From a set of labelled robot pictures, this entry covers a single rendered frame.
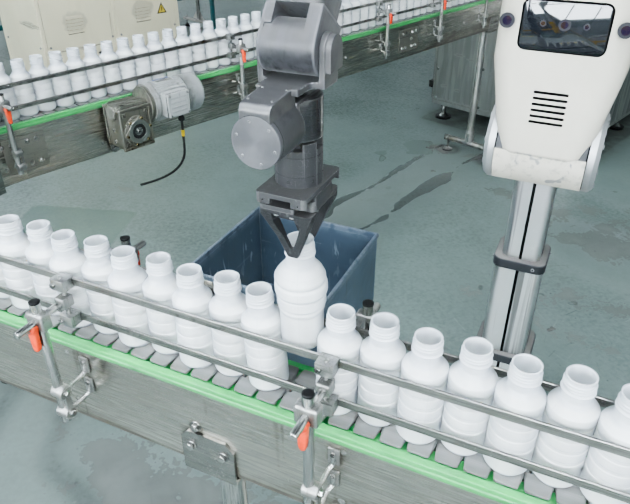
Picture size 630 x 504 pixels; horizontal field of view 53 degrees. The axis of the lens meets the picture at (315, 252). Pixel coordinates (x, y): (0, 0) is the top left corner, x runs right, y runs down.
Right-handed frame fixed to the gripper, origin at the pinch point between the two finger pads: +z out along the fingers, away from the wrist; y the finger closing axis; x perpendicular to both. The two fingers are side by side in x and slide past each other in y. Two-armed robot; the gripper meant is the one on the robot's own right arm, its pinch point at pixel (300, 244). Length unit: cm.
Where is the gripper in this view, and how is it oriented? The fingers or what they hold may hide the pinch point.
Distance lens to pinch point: 80.1
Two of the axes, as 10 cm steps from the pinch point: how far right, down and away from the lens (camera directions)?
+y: -4.2, 4.8, -7.7
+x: 9.1, 2.2, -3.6
